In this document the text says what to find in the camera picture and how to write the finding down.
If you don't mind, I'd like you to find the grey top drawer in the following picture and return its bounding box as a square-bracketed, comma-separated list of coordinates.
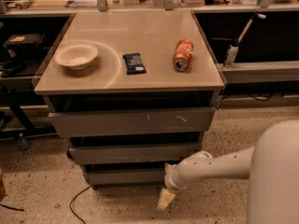
[49, 107, 215, 137]

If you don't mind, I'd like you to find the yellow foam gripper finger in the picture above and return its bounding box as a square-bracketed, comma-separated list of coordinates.
[157, 188, 176, 210]

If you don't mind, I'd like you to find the dark blue snack bar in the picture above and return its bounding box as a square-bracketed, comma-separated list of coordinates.
[122, 53, 147, 75]

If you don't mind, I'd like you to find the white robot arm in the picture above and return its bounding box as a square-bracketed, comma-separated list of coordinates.
[157, 120, 299, 224]

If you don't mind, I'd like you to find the black floor cable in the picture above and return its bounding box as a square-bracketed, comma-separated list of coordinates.
[68, 184, 93, 224]

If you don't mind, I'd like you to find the orange soda can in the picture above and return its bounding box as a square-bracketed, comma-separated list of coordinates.
[173, 39, 193, 71]

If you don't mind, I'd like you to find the grey drawer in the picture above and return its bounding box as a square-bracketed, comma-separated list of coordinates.
[83, 168, 164, 186]
[69, 142, 200, 164]
[49, 107, 215, 137]

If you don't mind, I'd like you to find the grey drawer cabinet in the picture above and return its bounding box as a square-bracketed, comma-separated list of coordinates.
[34, 9, 226, 190]

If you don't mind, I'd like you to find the grey middle drawer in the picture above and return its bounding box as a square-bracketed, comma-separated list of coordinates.
[69, 142, 200, 164]

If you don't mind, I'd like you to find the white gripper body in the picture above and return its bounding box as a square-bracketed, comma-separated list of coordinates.
[164, 163, 187, 192]

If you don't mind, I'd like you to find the white bowl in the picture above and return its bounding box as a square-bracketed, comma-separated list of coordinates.
[54, 43, 98, 71]

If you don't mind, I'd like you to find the grey bottom drawer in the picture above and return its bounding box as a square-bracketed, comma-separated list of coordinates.
[83, 168, 164, 186]

